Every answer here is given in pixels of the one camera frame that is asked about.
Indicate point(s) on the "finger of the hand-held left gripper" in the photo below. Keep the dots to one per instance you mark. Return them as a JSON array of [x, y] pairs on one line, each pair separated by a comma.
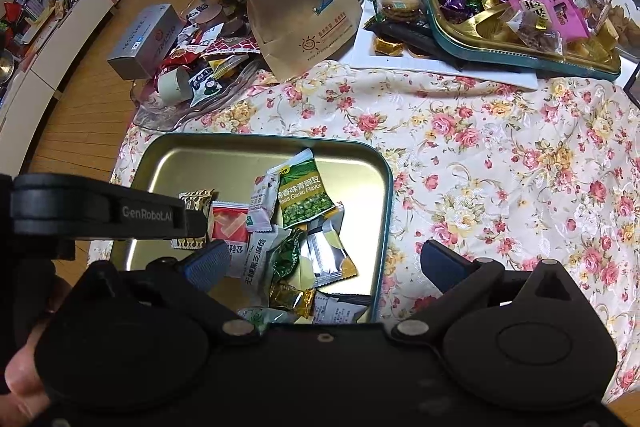
[[192, 224]]

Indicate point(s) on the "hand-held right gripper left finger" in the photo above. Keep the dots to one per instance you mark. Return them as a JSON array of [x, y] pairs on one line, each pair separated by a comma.
[[207, 264]]

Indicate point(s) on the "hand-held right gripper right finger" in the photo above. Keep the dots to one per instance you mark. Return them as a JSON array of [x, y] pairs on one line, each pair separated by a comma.
[[442, 264]]

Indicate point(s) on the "gold patterned snack packet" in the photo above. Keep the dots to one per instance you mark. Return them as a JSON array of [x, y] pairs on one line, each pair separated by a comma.
[[197, 198]]

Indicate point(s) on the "teal tin box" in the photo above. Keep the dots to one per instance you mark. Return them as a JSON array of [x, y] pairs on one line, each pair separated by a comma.
[[190, 162]]

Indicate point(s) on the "white bold print snack packet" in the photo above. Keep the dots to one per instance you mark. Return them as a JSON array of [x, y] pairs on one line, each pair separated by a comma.
[[262, 202]]

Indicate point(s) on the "yellow silver snack packet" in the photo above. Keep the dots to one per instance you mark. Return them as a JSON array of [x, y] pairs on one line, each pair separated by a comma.
[[327, 257]]

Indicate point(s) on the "green gold pea packet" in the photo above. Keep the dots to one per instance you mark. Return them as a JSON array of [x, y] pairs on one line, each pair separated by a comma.
[[305, 197]]

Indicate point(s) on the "person's left hand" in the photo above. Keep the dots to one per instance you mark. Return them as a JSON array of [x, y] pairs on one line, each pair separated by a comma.
[[25, 372]]

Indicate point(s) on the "red snack packet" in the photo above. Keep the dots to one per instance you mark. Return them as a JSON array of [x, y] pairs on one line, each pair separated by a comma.
[[230, 224]]

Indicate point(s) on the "long white snack packet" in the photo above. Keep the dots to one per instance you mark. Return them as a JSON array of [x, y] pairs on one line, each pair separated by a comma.
[[255, 267]]

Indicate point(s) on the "green white snack packet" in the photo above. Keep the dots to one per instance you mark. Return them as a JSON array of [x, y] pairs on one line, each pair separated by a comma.
[[255, 316]]

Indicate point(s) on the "gold foil candy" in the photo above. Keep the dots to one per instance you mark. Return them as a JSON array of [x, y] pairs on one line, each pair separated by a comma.
[[290, 299]]

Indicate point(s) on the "floral lace tablecloth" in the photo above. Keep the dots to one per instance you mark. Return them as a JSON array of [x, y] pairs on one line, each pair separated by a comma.
[[500, 182]]

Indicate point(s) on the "white black print packet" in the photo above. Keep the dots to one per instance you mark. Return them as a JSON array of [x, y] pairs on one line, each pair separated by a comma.
[[340, 307]]

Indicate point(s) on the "clear glass dish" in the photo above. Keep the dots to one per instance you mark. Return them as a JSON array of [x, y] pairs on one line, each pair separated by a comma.
[[165, 117]]

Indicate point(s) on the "white low cabinet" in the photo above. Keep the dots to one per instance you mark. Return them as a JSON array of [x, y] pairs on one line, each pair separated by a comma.
[[45, 77]]

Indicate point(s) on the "white paper cup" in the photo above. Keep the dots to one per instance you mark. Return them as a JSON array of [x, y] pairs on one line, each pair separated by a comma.
[[175, 84]]

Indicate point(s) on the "pile of small sachets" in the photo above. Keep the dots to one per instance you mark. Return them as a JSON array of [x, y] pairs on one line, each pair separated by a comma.
[[225, 49]]

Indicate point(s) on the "grey cardboard box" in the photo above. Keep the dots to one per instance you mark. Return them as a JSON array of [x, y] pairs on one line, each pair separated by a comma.
[[145, 39]]

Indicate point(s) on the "white board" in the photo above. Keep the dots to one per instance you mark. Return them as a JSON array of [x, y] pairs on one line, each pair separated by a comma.
[[390, 66]]

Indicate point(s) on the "pile of assorted sundries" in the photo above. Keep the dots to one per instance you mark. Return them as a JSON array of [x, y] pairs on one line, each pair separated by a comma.
[[45, 2]]

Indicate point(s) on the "gold foil chocolate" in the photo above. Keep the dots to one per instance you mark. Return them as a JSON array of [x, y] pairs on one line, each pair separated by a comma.
[[420, 52], [389, 45]]

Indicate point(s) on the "teal tin with gold insert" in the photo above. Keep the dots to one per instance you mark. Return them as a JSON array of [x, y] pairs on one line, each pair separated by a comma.
[[490, 42]]

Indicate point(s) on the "black plastic chocolate tray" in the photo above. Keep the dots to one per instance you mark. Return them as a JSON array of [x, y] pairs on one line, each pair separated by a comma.
[[405, 32]]

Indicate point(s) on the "clear dried fruit packet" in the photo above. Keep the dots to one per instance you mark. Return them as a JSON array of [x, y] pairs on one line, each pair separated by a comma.
[[537, 37]]

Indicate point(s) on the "black base tray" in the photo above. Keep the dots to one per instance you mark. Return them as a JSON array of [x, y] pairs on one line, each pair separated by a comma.
[[634, 87]]

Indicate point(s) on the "pink snack bag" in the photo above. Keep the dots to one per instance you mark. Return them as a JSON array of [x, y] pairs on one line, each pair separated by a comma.
[[560, 14]]

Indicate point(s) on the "beige gold snack packet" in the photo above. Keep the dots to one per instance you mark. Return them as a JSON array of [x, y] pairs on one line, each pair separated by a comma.
[[607, 34]]

